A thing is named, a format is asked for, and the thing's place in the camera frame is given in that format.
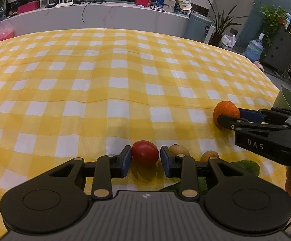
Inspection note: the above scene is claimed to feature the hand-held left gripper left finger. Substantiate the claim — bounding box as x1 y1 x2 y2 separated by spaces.
44 145 132 198

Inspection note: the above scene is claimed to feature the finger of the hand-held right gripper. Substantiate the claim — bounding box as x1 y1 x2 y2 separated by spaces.
238 107 291 125
217 115 287 131

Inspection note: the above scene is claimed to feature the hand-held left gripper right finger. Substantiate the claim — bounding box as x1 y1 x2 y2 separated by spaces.
160 145 248 198

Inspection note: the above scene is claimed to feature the orange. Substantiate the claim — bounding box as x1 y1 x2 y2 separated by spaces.
213 100 241 129

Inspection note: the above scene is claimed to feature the red cherry tomato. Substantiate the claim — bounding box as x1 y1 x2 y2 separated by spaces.
132 140 159 166

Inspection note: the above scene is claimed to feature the green colander bowl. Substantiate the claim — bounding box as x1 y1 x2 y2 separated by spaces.
274 87 291 116

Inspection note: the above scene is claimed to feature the brown longan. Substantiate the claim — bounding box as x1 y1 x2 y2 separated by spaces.
168 144 191 156
200 150 219 162

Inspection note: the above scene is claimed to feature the green cucumber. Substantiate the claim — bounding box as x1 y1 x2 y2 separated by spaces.
159 159 261 194

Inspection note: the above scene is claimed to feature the pink space heater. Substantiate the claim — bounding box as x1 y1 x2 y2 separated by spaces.
254 61 266 73

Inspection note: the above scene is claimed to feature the blue water jug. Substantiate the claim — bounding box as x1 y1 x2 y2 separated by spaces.
243 33 264 62

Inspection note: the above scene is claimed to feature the grey dresser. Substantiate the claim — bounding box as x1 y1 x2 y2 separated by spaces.
260 26 291 77

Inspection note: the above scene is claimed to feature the white plastic bag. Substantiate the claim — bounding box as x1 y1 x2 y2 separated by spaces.
219 34 236 51

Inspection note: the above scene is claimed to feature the yellow checkered tablecloth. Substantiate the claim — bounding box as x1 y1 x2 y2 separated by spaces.
0 28 290 236

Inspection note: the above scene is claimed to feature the long-leaf potted plant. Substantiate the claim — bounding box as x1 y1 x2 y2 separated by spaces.
207 0 248 47

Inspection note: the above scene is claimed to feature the leafy pothos plant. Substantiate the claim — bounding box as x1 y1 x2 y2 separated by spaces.
259 4 287 48

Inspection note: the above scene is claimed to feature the white television console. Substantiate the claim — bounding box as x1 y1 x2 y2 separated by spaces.
0 1 190 39

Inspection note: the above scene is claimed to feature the pink storage box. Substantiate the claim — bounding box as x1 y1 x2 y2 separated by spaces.
17 1 40 14

